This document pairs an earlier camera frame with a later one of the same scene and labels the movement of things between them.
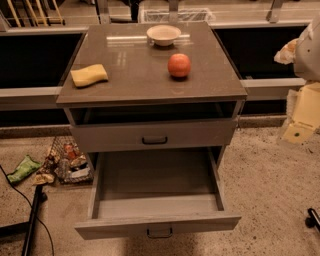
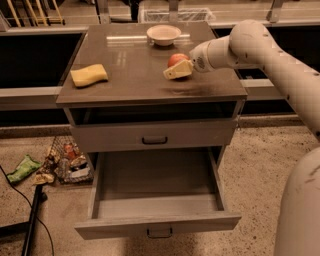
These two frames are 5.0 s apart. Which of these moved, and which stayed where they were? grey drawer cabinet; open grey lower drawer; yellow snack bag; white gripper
Moved: white gripper
Stayed: open grey lower drawer; grey drawer cabinet; yellow snack bag
